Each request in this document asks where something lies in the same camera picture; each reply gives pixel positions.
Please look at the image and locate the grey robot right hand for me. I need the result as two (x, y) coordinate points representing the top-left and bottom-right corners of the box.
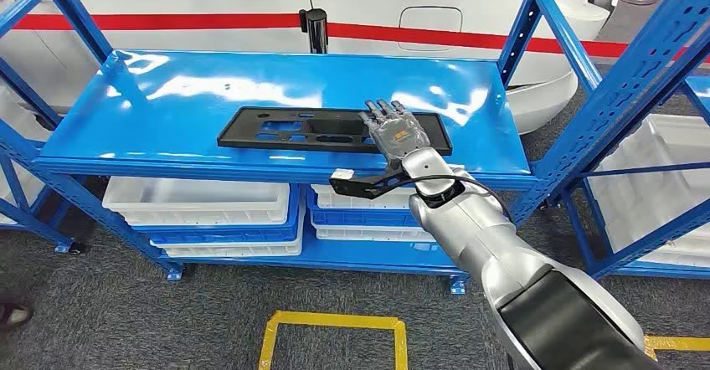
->
(358, 99), (433, 162)

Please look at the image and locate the black plastic panel part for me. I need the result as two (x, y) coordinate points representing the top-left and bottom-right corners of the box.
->
(216, 105), (453, 157)

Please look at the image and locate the blue metal shelf rack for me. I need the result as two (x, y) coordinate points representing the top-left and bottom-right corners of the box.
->
(0, 153), (87, 256)
(0, 0), (710, 296)
(563, 73), (710, 280)

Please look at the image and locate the blue plastic bin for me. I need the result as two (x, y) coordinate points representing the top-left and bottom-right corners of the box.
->
(132, 184), (303, 247)
(306, 189), (425, 229)

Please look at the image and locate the person's foot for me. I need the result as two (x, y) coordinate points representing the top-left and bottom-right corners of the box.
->
(0, 295), (34, 332)

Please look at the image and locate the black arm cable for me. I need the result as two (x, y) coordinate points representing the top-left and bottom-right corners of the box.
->
(388, 174), (514, 224)

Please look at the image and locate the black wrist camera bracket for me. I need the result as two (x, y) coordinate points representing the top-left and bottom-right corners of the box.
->
(329, 170), (414, 201)

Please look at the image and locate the black stanchion post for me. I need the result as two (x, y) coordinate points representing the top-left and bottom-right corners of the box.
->
(298, 8), (329, 55)

